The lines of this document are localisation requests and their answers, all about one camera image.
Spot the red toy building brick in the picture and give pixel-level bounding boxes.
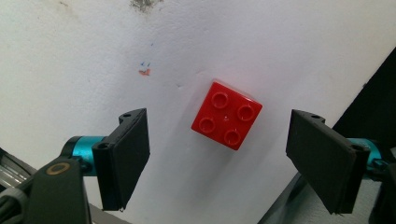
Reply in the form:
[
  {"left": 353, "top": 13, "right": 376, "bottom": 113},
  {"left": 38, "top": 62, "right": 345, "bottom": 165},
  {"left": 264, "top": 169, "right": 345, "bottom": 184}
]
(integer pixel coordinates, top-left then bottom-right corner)
[{"left": 191, "top": 80, "right": 263, "bottom": 151}]

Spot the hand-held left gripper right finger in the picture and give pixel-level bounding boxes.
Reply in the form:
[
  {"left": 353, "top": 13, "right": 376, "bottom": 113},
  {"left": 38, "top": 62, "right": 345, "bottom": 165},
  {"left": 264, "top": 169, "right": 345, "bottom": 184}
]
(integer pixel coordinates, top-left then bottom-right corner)
[{"left": 285, "top": 108, "right": 383, "bottom": 216}]

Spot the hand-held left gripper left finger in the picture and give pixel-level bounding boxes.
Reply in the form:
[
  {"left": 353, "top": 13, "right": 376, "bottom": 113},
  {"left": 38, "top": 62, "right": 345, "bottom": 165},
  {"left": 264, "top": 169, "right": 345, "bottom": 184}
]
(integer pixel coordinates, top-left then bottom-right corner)
[{"left": 61, "top": 107, "right": 151, "bottom": 212}]

